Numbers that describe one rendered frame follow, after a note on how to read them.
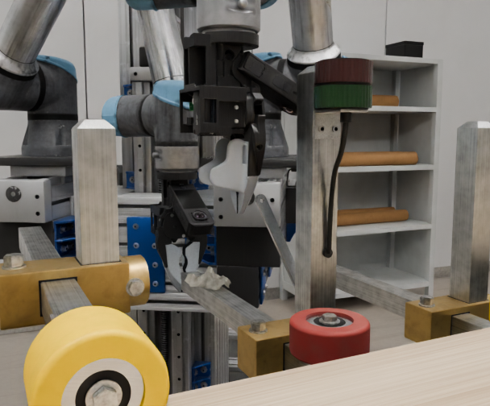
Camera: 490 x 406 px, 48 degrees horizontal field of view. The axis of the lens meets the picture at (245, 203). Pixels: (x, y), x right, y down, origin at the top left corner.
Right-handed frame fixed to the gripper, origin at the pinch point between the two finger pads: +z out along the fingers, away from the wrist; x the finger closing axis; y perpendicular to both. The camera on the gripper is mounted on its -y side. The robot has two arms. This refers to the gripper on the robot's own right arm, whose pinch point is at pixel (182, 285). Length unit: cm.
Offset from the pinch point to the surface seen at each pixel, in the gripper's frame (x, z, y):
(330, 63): -1, -33, -43
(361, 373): 4, -7, -56
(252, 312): 0.0, -3.4, -27.7
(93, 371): 26, -13, -59
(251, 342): 5.0, -3.7, -37.5
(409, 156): -210, -12, 178
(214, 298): 1.5, -3.0, -18.6
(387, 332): -167, 83, 142
